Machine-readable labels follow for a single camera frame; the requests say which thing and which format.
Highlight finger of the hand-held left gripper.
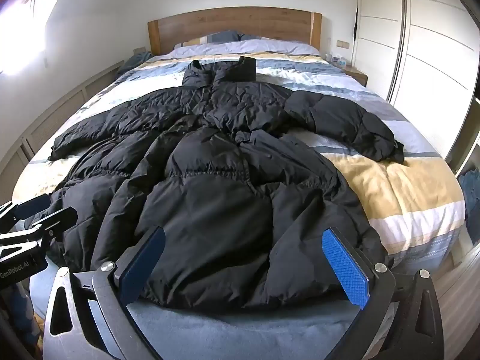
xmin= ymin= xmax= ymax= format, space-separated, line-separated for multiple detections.
xmin=0 ymin=194 xmax=51 ymax=229
xmin=22 ymin=206 xmax=79 ymax=249

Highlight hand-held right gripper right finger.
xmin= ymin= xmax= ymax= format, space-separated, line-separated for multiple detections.
xmin=322 ymin=227 xmax=446 ymax=360

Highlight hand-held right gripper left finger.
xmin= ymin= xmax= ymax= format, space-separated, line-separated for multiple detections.
xmin=42 ymin=227 xmax=167 ymax=360

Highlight black puffer jacket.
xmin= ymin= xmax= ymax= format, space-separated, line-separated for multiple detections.
xmin=48 ymin=55 xmax=406 ymax=310

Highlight stacked blue clothes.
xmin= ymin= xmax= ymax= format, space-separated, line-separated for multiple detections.
xmin=458 ymin=170 xmax=480 ymax=250

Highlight bed with striped duvet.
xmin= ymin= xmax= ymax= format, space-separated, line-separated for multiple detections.
xmin=11 ymin=47 xmax=466 ymax=271

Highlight blue bed sheet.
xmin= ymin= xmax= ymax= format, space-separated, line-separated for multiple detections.
xmin=29 ymin=262 xmax=394 ymax=360

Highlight blue cloth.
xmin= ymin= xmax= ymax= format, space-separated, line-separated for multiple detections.
xmin=115 ymin=50 xmax=154 ymax=79

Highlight wooden nightstand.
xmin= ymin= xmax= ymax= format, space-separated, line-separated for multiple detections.
xmin=337 ymin=62 xmax=369 ymax=87

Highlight striped pillow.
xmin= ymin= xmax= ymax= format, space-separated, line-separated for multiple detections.
xmin=184 ymin=34 xmax=218 ymax=46

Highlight lavender pillow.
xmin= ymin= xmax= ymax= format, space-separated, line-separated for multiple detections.
xmin=173 ymin=38 xmax=320 ymax=56

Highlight white wardrobe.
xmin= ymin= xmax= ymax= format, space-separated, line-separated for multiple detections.
xmin=350 ymin=0 xmax=478 ymax=121

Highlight wooden headboard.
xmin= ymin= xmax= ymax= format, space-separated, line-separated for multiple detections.
xmin=147 ymin=7 xmax=322 ymax=56

